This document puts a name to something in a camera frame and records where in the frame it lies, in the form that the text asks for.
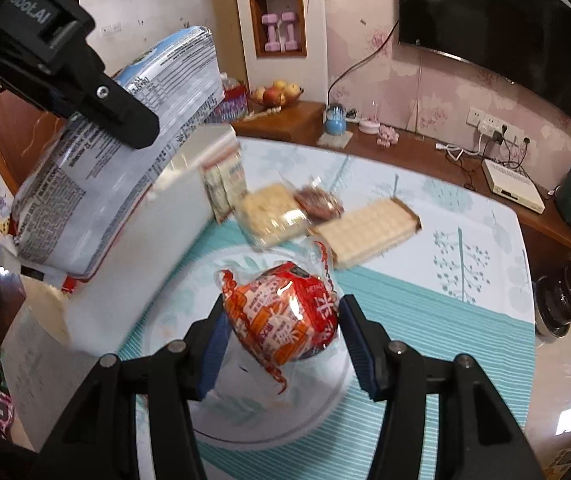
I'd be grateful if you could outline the white wall socket strip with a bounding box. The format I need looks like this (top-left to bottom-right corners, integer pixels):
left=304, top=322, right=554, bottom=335
left=467, top=106, right=525, bottom=145

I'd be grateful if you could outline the cream cracker packet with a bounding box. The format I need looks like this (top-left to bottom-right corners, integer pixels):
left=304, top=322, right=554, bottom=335
left=233, top=182, right=311, bottom=248

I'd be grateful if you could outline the brown wooden panel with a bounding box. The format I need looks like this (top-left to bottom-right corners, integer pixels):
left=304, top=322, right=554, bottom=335
left=0, top=87, right=74, bottom=201

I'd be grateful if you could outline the white charger cable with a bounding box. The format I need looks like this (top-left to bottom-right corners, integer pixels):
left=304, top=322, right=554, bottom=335
left=435, top=142, right=483, bottom=161

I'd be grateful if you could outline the fruit bowl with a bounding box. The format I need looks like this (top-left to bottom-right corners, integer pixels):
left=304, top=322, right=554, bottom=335
left=247, top=79, right=303, bottom=109

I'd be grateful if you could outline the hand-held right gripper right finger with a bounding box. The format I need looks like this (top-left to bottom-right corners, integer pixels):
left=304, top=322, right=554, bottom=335
left=338, top=294, right=531, bottom=480

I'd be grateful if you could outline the pink dumbbell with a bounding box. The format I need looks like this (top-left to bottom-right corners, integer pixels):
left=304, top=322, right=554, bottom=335
left=262, top=12, right=281, bottom=53
left=280, top=10, right=300, bottom=51

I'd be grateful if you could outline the white router box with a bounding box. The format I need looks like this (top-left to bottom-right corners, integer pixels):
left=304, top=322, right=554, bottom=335
left=482, top=158, right=546, bottom=215

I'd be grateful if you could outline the black pot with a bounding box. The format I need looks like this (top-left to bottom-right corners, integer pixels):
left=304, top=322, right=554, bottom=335
left=535, top=262, right=571, bottom=336

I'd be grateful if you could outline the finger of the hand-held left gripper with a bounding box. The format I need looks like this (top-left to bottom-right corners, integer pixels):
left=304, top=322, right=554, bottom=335
left=0, top=57, right=160, bottom=150

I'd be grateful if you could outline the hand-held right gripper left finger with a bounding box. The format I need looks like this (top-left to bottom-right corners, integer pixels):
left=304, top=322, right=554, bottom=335
left=40, top=296, right=231, bottom=480

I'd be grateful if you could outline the white plastic bin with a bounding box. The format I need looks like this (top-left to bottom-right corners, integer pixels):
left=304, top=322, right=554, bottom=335
left=0, top=125, right=244, bottom=351

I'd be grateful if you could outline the black flat television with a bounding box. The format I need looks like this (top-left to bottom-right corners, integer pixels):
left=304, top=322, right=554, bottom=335
left=396, top=0, right=571, bottom=130

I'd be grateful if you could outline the white coaster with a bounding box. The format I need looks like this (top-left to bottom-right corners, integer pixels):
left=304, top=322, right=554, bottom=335
left=315, top=132, right=353, bottom=150

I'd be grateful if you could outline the cream wafer packet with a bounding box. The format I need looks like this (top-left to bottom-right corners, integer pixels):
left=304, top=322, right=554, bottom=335
left=308, top=197, right=422, bottom=268

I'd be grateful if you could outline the dark brown snack packet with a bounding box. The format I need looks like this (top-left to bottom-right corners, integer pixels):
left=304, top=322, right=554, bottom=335
left=293, top=177, right=343, bottom=223

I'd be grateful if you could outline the wooden framed wall niche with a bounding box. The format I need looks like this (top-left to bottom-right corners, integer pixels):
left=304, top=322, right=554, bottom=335
left=249, top=0, right=307, bottom=59

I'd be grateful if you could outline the black television cable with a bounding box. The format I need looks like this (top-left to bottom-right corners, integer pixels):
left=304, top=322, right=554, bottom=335
left=326, top=20, right=400, bottom=108

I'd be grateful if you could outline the red round snack packet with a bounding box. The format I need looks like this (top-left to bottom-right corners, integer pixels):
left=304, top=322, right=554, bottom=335
left=214, top=240, right=341, bottom=396

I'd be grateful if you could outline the blue white biscuit packet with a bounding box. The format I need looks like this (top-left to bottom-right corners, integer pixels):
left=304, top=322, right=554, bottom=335
left=10, top=25, right=226, bottom=281

